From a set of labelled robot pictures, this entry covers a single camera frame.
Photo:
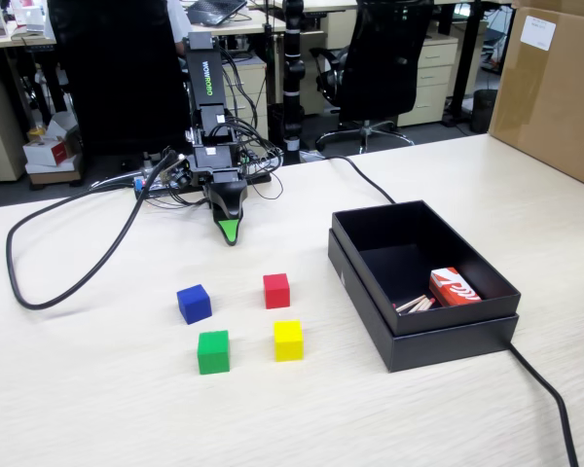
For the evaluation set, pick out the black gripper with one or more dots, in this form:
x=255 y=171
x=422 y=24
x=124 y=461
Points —
x=214 y=165

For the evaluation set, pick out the green cube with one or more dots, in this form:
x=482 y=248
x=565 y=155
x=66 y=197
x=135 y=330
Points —
x=213 y=354

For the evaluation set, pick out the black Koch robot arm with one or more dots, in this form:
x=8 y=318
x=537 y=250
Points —
x=209 y=73

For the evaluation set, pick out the red cube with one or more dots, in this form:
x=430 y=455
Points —
x=276 y=292

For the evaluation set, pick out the blue cube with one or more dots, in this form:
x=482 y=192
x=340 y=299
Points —
x=193 y=305

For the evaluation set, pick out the yellow cube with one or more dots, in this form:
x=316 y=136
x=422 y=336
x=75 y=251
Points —
x=288 y=343

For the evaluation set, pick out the controller circuit board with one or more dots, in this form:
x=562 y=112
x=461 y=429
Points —
x=141 y=185

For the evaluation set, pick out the beige drawer cabinet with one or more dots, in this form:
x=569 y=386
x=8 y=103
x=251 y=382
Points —
x=245 y=82
x=0 y=126
x=433 y=73

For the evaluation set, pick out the black cardboard box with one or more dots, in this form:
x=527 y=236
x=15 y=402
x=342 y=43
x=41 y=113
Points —
x=370 y=228

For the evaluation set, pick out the black pole with white rings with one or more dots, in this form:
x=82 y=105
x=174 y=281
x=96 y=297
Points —
x=293 y=73

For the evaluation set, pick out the black high back office chair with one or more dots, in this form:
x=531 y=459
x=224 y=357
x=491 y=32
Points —
x=117 y=73

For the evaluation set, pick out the brown carton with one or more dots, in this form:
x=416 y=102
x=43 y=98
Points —
x=53 y=176

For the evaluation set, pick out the beige office desk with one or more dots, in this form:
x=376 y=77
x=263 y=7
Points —
x=253 y=26
x=10 y=43

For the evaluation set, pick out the white and red carton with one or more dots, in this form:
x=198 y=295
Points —
x=48 y=153

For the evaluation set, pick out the person in white shirt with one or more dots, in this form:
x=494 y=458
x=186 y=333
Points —
x=177 y=19

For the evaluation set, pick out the black laptop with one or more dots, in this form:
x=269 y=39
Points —
x=214 y=10

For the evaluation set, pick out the yellow tape roll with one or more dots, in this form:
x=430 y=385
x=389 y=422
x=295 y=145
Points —
x=37 y=131

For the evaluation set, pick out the red tipped wooden match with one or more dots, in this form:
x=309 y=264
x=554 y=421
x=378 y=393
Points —
x=411 y=301
x=416 y=304
x=427 y=307
x=422 y=306

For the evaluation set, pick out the black mesh office chair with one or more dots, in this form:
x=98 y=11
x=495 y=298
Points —
x=384 y=58

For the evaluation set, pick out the orange matchbox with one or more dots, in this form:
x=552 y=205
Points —
x=455 y=287

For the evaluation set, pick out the black open box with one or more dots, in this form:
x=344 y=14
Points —
x=443 y=348

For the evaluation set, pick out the black mesh waste bin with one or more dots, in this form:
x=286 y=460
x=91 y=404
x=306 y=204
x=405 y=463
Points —
x=484 y=112

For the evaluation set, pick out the white and pink box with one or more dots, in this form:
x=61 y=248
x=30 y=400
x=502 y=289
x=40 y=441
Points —
x=29 y=14

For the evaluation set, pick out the black legged office desk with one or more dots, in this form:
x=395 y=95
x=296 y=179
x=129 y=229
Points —
x=467 y=58

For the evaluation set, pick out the large brown cardboard box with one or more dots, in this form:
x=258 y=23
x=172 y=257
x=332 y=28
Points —
x=555 y=97

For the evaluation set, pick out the white shipping label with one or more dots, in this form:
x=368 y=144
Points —
x=537 y=31

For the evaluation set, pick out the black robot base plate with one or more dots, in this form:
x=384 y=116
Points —
x=258 y=179

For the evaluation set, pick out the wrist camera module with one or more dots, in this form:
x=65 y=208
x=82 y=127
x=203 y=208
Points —
x=177 y=172

